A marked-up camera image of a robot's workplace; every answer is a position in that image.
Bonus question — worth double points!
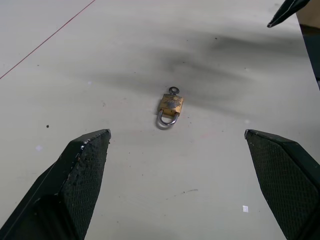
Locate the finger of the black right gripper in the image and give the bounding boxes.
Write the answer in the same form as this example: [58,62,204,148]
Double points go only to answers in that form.
[266,0,305,28]

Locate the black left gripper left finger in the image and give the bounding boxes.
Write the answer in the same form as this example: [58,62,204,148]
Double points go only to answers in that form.
[0,128,112,240]

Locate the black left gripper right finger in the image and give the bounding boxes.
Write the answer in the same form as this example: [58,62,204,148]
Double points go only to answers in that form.
[244,128,320,240]

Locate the brass padlock with steel shackle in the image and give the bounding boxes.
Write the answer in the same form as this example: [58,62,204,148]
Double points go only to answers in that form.
[156,93,185,129]

